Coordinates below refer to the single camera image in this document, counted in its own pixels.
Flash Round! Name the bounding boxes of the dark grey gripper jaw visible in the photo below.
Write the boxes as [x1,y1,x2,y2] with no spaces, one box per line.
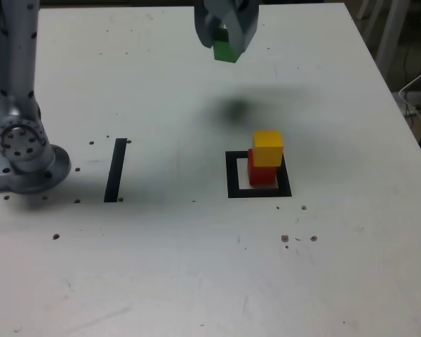
[194,0,220,49]

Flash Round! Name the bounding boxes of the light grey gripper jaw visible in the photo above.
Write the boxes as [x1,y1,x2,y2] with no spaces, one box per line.
[218,0,260,55]

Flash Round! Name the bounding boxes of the green cube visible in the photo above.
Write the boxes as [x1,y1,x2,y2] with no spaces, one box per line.
[212,29,241,65]

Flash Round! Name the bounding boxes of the yellow cube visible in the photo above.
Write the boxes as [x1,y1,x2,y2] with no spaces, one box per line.
[251,128,285,168]

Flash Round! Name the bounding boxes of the red cube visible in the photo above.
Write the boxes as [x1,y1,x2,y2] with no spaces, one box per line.
[247,147,279,187]

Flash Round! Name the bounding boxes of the black tape square outline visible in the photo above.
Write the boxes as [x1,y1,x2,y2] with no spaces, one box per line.
[225,150,293,198]

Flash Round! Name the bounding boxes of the white furniture legs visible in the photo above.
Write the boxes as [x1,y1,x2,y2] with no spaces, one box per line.
[356,0,420,66]

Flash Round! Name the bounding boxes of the black tape strip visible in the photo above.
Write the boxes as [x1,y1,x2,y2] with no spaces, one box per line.
[103,138,128,204]

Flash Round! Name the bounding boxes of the white cable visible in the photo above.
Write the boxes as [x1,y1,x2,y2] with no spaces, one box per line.
[398,61,421,131]

